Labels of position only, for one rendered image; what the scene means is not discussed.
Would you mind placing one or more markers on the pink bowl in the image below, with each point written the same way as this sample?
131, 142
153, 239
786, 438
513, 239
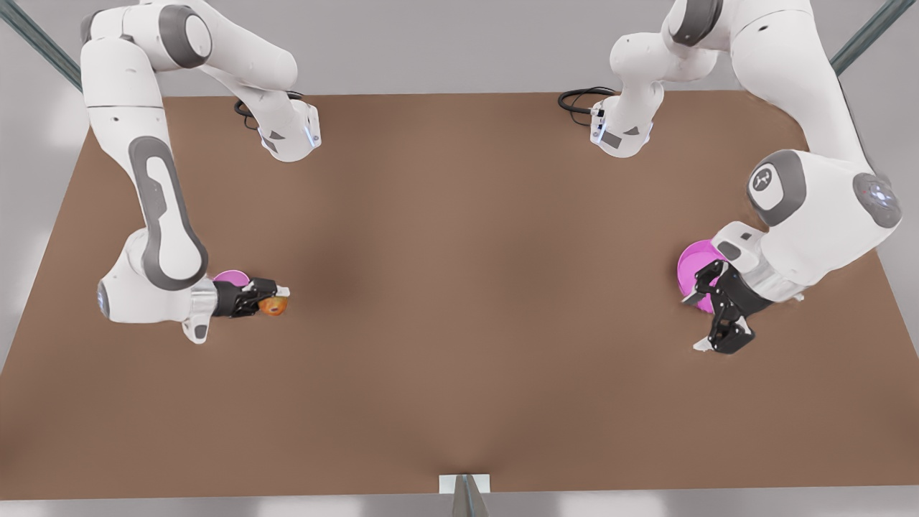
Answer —
231, 276

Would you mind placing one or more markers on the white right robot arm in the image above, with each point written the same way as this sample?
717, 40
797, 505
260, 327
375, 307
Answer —
118, 143

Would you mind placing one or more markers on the orange red apple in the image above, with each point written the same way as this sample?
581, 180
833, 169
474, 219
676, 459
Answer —
274, 307

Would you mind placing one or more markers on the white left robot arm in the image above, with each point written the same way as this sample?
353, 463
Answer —
818, 208

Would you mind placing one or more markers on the pink plate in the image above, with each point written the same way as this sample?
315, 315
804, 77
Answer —
695, 266

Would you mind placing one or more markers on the silver frame post with foot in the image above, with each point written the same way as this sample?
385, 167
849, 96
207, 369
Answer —
467, 492

